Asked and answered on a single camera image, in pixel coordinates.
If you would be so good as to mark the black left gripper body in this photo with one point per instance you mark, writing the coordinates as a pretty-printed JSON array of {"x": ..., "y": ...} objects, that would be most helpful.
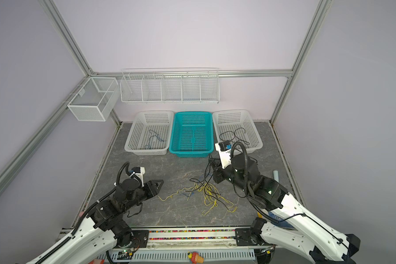
[{"x": 149, "y": 190}]

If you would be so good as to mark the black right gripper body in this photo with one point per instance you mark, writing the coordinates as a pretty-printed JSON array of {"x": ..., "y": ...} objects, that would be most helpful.
[{"x": 224, "y": 175}]

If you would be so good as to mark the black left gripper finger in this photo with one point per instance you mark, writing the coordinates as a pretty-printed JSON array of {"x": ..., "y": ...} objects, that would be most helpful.
[
  {"x": 155, "y": 189},
  {"x": 157, "y": 183}
]

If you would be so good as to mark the black cable pulled free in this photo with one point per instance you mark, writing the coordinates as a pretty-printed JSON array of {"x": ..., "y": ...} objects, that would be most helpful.
[{"x": 235, "y": 135}]

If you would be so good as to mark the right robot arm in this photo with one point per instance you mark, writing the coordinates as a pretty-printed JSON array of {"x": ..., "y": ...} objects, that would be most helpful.
[{"x": 312, "y": 238}]

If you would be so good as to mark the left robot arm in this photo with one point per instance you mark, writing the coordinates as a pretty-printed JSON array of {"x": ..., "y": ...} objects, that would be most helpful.
[{"x": 102, "y": 226}]

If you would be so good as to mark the white plastic basket left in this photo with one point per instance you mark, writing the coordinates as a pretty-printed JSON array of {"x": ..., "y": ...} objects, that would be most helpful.
[{"x": 150, "y": 133}]

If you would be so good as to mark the white plastic basket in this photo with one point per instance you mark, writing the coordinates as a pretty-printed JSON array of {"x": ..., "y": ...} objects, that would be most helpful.
[
  {"x": 237, "y": 125},
  {"x": 150, "y": 133}
]

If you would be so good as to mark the teal plastic basket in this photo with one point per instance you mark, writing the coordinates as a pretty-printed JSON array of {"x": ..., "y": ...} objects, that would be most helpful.
[{"x": 192, "y": 135}]

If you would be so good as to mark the white plastic basket right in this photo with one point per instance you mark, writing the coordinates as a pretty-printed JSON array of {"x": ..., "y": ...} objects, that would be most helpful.
[{"x": 237, "y": 125}]

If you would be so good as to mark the light blue scoop tool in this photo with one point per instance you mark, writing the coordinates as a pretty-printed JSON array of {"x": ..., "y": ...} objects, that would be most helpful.
[{"x": 276, "y": 176}]

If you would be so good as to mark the red yellow toy figure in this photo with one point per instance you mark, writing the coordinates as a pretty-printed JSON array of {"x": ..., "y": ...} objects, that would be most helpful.
[{"x": 195, "y": 258}]

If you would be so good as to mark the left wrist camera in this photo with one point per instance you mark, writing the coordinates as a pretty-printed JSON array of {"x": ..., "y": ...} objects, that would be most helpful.
[{"x": 137, "y": 171}]

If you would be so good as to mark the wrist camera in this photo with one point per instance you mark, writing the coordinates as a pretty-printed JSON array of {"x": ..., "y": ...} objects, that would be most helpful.
[
  {"x": 224, "y": 150},
  {"x": 137, "y": 171}
]

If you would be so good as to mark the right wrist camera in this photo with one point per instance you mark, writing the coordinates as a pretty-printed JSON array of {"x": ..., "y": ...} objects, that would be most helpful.
[{"x": 224, "y": 150}]

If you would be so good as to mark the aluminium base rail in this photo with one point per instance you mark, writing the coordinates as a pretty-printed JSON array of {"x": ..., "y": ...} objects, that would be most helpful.
[{"x": 172, "y": 245}]

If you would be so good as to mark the white wire wall rack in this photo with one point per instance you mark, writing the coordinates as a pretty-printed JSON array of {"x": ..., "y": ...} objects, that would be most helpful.
[{"x": 170, "y": 85}]

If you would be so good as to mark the white mesh wall box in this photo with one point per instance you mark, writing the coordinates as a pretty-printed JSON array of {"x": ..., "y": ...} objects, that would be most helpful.
[{"x": 95, "y": 100}]

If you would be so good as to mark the aluminium frame post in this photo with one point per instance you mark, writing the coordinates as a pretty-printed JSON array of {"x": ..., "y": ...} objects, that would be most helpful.
[{"x": 315, "y": 25}]

